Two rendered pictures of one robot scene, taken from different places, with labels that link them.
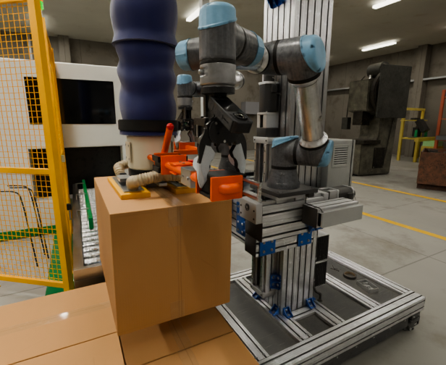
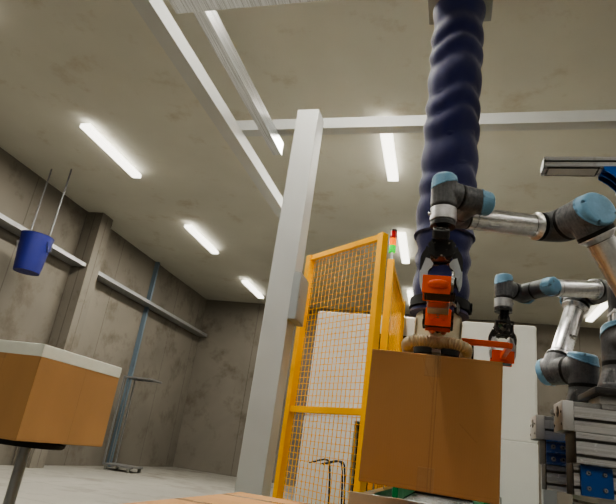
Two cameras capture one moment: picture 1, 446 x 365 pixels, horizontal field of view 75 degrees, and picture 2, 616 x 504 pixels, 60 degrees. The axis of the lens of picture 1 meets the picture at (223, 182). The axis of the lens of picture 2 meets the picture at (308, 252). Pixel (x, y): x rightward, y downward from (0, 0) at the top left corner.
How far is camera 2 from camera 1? 1.12 m
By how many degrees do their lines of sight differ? 54
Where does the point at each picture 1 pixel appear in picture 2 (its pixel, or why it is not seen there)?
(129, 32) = (425, 224)
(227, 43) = (444, 192)
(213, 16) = (436, 179)
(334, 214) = not seen: outside the picture
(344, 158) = not seen: outside the picture
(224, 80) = (441, 214)
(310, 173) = not seen: outside the picture
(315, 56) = (587, 209)
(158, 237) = (413, 383)
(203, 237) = (463, 397)
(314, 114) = not seen: outside the picture
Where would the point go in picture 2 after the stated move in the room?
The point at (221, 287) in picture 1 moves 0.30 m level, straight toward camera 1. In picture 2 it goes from (485, 474) to (435, 467)
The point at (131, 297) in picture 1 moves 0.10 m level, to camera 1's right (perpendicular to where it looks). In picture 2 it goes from (377, 439) to (406, 442)
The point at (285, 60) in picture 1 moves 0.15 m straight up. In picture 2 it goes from (563, 220) to (561, 179)
